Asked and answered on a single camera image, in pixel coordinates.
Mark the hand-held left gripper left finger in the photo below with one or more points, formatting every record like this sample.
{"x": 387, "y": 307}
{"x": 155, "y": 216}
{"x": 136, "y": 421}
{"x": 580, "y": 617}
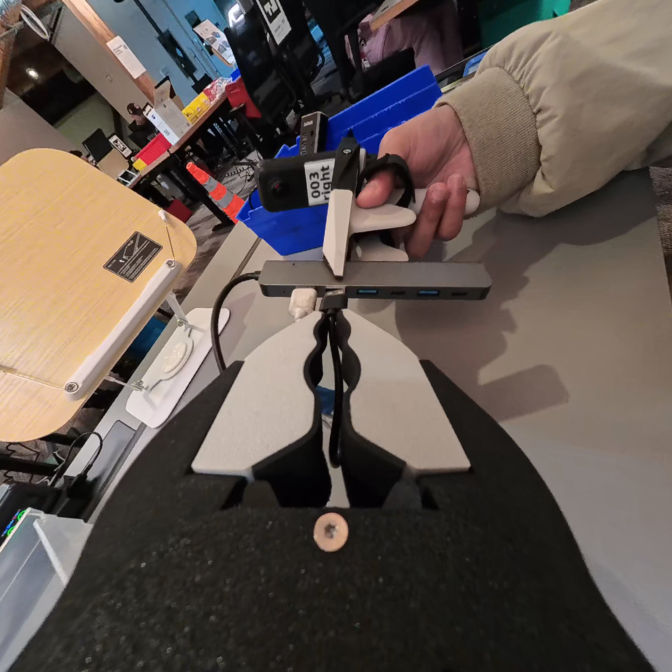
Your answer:
{"x": 262, "y": 409}

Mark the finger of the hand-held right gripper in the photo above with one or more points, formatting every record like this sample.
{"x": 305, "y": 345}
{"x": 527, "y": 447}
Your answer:
{"x": 378, "y": 253}
{"x": 336, "y": 236}

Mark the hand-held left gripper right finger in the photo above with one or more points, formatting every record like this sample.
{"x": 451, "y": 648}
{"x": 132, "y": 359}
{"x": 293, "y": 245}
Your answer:
{"x": 409, "y": 414}

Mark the grey usb hub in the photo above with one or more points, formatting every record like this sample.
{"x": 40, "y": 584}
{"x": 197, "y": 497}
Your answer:
{"x": 420, "y": 273}

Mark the blue plastic bin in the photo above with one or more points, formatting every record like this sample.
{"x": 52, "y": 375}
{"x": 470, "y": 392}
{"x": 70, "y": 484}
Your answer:
{"x": 383, "y": 99}
{"x": 283, "y": 233}

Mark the person's right hand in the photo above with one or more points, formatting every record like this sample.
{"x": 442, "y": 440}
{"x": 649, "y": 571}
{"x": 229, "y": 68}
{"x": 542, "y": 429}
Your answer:
{"x": 435, "y": 152}

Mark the black office chair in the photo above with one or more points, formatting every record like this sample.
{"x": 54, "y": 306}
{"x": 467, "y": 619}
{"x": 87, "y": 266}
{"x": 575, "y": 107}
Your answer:
{"x": 273, "y": 78}

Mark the pink cloth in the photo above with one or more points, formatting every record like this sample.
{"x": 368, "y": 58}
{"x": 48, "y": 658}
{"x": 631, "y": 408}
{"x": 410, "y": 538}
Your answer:
{"x": 386, "y": 44}

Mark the orange traffic cone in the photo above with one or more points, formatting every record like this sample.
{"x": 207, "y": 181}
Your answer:
{"x": 218, "y": 191}

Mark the long wooden table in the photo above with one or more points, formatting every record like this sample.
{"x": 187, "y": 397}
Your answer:
{"x": 199, "y": 128}

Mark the black framed marker sign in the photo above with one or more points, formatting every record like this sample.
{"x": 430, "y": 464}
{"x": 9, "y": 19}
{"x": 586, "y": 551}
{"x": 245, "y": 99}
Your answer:
{"x": 273, "y": 21}

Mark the yellow storage bin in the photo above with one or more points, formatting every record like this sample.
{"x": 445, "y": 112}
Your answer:
{"x": 195, "y": 107}

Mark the white cardboard box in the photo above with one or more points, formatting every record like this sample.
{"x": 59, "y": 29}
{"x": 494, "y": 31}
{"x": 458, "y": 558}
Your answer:
{"x": 170, "y": 118}

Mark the red storage bin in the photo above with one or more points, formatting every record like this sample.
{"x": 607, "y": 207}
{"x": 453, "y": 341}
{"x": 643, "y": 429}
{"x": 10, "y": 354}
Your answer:
{"x": 152, "y": 149}

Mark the white paper notice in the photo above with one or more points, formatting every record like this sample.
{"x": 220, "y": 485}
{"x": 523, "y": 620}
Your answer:
{"x": 126, "y": 56}

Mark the green storage bin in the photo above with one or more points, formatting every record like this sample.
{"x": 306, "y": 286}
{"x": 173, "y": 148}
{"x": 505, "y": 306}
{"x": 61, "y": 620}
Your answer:
{"x": 546, "y": 10}

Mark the wooden book stand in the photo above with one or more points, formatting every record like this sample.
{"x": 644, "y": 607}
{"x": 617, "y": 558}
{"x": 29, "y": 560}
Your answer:
{"x": 63, "y": 236}

